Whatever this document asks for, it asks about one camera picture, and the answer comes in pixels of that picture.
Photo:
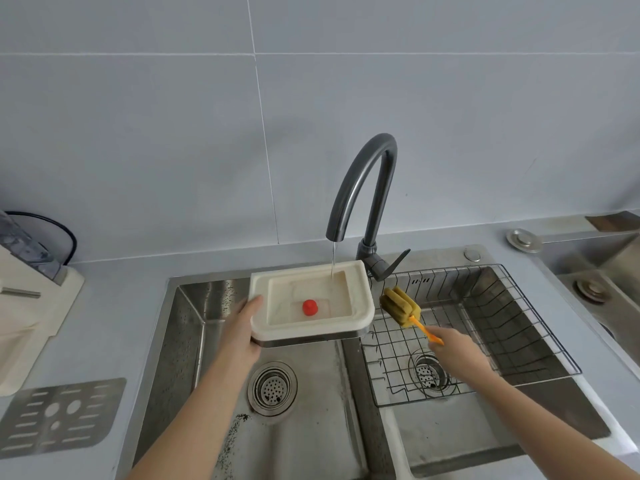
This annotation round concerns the slotted grey drip tray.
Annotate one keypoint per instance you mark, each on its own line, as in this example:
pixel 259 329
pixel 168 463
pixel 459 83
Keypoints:
pixel 62 417

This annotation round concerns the person's left hand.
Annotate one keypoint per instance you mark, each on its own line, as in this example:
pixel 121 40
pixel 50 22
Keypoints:
pixel 240 339

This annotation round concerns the steel sink drain plug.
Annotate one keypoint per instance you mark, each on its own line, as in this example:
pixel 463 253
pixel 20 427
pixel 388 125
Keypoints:
pixel 590 289

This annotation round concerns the round steel countertop cap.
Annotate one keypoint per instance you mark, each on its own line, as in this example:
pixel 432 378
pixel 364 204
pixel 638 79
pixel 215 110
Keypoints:
pixel 524 240

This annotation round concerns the stainless steel double sink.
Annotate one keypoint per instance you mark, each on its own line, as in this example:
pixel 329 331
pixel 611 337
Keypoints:
pixel 320 404

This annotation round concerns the cream countertop water dispenser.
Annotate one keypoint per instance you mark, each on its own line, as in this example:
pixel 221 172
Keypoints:
pixel 27 304

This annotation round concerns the person's left thumb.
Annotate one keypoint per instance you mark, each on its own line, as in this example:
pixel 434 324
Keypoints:
pixel 254 305

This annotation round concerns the round sink drain strainer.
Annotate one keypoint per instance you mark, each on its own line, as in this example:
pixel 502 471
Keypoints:
pixel 272 388
pixel 431 375

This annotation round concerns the person's left forearm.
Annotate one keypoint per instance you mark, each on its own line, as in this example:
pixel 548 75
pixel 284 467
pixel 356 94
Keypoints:
pixel 192 422

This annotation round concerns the person's right hand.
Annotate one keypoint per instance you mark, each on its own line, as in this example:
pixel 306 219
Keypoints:
pixel 457 352

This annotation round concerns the white lunch box lid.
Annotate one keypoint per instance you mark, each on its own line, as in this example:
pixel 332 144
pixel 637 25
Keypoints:
pixel 312 300

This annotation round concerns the person's right forearm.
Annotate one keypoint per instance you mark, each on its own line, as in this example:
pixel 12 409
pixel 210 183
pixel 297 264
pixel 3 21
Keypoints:
pixel 552 429

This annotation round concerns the dark grey gooseneck faucet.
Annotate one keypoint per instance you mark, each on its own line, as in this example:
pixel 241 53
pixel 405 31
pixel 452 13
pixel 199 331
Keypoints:
pixel 364 204

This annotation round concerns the round steel sink hole cap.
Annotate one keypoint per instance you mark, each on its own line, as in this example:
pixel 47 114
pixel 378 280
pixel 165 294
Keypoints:
pixel 472 253

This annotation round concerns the red silicone valve plug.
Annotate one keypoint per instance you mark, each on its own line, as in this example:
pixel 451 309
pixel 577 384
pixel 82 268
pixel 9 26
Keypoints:
pixel 310 307

